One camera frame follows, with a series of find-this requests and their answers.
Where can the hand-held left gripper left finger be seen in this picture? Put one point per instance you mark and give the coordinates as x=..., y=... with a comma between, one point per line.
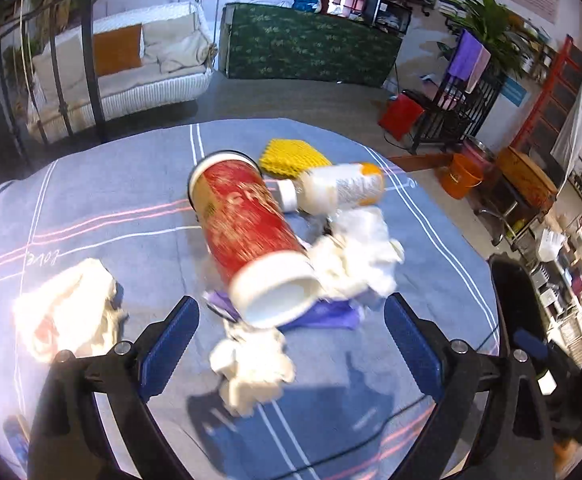
x=171, y=345

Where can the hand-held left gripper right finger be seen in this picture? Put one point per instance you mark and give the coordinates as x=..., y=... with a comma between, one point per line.
x=411, y=340

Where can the purple tissue packet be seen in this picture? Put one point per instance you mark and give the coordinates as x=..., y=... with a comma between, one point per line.
x=331, y=316

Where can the white tissue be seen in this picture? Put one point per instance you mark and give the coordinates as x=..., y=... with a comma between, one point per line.
x=71, y=310
x=356, y=255
x=251, y=370

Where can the black trash bin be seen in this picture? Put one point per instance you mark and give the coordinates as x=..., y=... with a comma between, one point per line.
x=516, y=300

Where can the red paper cup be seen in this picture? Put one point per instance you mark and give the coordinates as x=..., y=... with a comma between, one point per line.
x=241, y=220

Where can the orange bucket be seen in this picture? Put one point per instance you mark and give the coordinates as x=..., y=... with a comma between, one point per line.
x=458, y=177

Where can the plastic bottle with orange label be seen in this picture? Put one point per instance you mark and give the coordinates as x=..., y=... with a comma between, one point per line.
x=336, y=187

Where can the blue-grey striped tablecloth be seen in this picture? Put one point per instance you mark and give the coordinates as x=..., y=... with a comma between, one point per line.
x=96, y=185

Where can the white shelf rack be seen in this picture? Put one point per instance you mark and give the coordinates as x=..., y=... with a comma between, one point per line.
x=576, y=270

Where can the wooden box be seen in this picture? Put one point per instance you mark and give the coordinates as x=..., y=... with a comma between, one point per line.
x=526, y=172

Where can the yellow sponge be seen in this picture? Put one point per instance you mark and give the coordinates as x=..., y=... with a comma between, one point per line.
x=291, y=157

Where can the red box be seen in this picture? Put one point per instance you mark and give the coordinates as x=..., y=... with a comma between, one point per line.
x=398, y=115

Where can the black metal rack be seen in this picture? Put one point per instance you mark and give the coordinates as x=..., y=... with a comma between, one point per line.
x=451, y=115

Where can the white wicker sofa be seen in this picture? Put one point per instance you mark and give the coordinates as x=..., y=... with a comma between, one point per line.
x=136, y=95

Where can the red wooden cabinet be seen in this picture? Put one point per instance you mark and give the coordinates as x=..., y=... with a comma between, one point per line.
x=551, y=100

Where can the purple towel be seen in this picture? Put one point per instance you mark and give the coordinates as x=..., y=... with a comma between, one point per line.
x=466, y=60

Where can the black metal railing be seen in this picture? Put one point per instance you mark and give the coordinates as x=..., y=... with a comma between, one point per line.
x=91, y=60

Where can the orange cushion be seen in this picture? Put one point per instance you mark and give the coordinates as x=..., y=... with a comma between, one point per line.
x=118, y=50

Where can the cream cushion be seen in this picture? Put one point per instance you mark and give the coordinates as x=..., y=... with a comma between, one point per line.
x=176, y=42

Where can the green patterned counter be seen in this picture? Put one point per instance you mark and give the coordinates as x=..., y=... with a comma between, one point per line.
x=311, y=45

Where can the black display box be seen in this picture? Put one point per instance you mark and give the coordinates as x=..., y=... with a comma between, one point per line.
x=388, y=15

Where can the green potted plant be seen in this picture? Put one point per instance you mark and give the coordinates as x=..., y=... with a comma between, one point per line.
x=496, y=25

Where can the blue bag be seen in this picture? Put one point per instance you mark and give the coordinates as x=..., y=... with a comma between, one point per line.
x=306, y=2

